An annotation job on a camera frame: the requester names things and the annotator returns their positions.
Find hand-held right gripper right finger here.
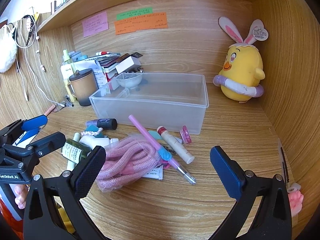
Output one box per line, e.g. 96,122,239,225
209,145,293,240

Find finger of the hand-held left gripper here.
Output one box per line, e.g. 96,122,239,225
25,132,67,157
0,114,48,144

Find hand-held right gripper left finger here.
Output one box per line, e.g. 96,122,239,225
23,145,107,240

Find dark green glass bottle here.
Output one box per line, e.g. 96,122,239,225
61,139,92,161

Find white cone-cap bottle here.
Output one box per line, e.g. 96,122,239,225
66,132,81,172

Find white plastic bottle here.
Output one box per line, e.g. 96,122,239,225
79,135,119,153

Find pink rope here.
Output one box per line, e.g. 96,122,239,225
96,133,164,193

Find white tube with red band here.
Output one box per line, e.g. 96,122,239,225
157,126,195,164

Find white ointment tube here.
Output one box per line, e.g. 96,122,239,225
142,166,164,180

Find pink pen with blue grip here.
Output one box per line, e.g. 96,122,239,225
128,114,197,186

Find clear plastic storage box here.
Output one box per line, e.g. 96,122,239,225
89,72,209,135

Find person's left hand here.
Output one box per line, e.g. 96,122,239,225
14,184,31,209

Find red garment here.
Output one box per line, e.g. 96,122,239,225
0,197,24,240

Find purple bottle with black cap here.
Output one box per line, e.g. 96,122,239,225
86,118,118,130

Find yellow printed cloth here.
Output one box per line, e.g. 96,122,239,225
56,205,75,233

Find brown lidded mug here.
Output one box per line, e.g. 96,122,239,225
67,68,98,107

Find green spray bottle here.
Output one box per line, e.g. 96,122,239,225
62,49,77,73

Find teal and white tube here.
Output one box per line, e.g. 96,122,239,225
148,130,163,143

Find white fluffy pouch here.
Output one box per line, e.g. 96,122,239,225
0,25,18,73

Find pink paw toy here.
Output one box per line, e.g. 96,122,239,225
287,184,304,217

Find blue and white carton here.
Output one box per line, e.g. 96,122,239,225
69,51,88,62

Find stack of books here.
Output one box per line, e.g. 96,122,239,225
85,52,143,90

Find clear plastic bowl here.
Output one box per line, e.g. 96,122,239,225
115,73,143,89

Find yellow chick plush toy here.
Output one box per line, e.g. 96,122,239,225
212,17,270,104

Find white cardboard box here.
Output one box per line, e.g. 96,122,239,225
116,56,142,74

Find pink sticky note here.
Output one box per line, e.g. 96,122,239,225
82,11,109,38

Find orange sticky note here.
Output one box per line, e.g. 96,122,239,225
114,12,168,35

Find green sticky note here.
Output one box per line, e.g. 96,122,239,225
116,7,153,20

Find white cable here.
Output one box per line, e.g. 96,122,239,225
7,22,65,105

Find black bead chain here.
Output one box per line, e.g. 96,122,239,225
21,14,35,48

